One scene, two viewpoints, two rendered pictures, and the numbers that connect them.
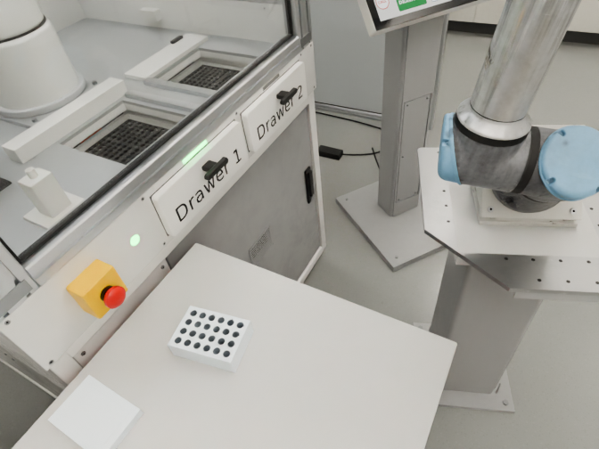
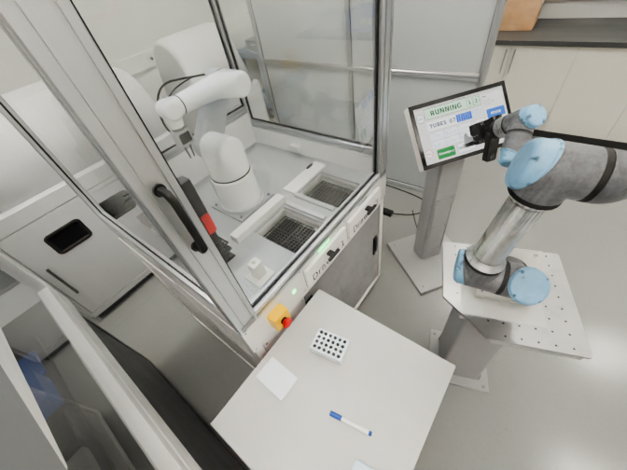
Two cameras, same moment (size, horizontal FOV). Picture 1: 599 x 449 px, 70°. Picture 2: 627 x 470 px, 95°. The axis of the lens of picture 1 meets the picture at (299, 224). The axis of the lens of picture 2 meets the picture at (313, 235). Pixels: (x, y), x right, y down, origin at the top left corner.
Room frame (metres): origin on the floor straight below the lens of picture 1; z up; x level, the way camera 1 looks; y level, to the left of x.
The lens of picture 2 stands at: (-0.02, 0.07, 1.83)
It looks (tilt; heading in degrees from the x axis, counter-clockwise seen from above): 46 degrees down; 11
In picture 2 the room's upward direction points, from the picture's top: 12 degrees counter-clockwise
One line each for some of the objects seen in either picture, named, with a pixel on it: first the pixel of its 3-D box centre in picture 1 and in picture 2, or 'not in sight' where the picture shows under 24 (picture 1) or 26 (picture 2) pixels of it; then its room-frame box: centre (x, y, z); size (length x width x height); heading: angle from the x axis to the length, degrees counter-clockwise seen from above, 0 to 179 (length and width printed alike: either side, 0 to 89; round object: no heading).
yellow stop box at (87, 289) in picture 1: (99, 289); (279, 317); (0.48, 0.36, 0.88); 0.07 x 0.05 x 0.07; 146
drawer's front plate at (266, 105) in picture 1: (277, 104); (364, 212); (1.02, 0.01, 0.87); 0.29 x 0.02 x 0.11; 146
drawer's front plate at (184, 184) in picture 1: (206, 175); (327, 255); (0.76, 0.19, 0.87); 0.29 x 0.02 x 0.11; 146
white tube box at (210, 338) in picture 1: (211, 338); (329, 345); (0.41, 0.18, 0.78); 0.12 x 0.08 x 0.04; 66
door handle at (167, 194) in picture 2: not in sight; (186, 224); (0.40, 0.42, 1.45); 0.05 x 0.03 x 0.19; 56
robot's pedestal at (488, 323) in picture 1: (481, 303); (473, 330); (0.64, -0.48, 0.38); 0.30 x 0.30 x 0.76; 77
